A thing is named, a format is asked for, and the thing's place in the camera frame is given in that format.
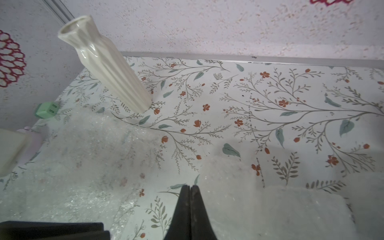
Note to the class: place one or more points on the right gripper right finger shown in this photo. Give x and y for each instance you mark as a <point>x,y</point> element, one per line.
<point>201,228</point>

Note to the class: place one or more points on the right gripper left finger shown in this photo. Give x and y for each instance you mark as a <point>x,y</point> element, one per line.
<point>180,227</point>

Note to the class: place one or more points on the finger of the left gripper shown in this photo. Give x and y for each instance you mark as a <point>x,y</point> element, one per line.
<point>16,230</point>

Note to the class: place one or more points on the cream ribbed ceramic vase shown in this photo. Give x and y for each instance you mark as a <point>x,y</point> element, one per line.
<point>102,58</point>

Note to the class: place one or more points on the bubble wrapped purple vase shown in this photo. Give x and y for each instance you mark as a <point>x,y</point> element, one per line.
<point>366,194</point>

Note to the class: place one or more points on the lilac tape roll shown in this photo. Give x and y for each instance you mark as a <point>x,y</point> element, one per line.
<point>32,147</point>

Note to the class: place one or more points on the green cube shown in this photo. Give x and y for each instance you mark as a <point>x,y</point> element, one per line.
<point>47,110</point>

